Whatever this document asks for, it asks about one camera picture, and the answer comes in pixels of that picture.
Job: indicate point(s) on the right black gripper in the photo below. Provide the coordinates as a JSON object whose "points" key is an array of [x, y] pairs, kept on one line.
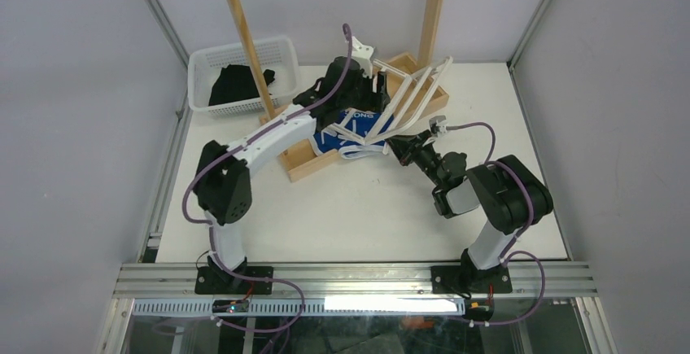
{"points": [[403, 146]]}

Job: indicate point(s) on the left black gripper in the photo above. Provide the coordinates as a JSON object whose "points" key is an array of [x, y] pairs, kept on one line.
{"points": [[375, 101]]}

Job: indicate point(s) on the white plastic clip hanger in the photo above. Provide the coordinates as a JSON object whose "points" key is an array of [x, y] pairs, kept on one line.
{"points": [[409, 102]]}

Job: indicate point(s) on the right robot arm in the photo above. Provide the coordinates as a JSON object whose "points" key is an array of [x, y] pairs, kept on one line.
{"points": [[512, 198]]}

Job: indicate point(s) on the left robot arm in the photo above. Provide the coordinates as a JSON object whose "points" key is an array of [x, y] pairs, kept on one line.
{"points": [[222, 181]]}

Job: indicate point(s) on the white perforated plastic basket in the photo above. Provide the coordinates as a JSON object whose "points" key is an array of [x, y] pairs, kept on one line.
{"points": [[279, 67]]}

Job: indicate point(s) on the black garment in basket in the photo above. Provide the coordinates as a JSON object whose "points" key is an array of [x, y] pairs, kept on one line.
{"points": [[234, 84]]}

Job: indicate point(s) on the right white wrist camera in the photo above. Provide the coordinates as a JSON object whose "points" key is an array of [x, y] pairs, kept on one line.
{"points": [[438, 126]]}

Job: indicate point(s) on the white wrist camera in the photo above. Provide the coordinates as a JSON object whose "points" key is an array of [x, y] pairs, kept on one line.
{"points": [[438, 126], [363, 55]]}

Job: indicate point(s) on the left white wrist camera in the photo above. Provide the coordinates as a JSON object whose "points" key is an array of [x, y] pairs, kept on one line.
{"points": [[363, 55]]}

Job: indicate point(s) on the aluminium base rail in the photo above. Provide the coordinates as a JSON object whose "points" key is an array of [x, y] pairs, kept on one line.
{"points": [[348, 289]]}

